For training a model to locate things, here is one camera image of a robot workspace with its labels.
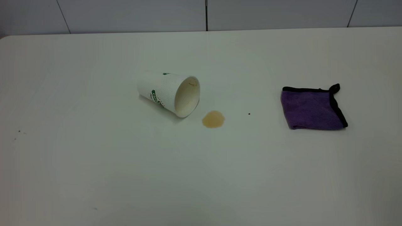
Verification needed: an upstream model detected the white paper cup green print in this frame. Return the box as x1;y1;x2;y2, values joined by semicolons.
137;72;201;118

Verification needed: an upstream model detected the purple cloth with black edging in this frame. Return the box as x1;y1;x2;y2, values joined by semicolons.
280;83;348;130

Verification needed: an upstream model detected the brown coffee spill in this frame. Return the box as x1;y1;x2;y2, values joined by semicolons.
202;110;225;128

